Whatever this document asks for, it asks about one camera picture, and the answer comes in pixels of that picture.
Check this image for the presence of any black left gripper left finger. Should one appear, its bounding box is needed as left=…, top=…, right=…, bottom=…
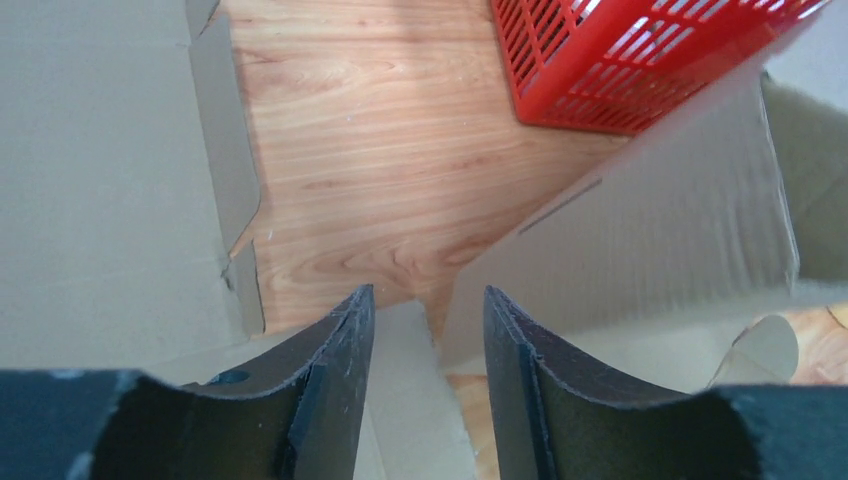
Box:
left=1, top=285, right=375, bottom=479

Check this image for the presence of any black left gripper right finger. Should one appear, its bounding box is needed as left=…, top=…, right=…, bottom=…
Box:
left=483, top=286, right=847, bottom=479

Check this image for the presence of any brown cardboard box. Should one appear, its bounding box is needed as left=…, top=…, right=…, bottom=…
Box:
left=357, top=13, right=848, bottom=480

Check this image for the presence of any flat cardboard sheet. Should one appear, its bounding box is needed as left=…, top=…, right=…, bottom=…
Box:
left=1, top=1, right=265, bottom=384

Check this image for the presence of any red plastic basket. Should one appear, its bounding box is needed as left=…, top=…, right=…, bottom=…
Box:
left=490, top=0, right=822, bottom=135

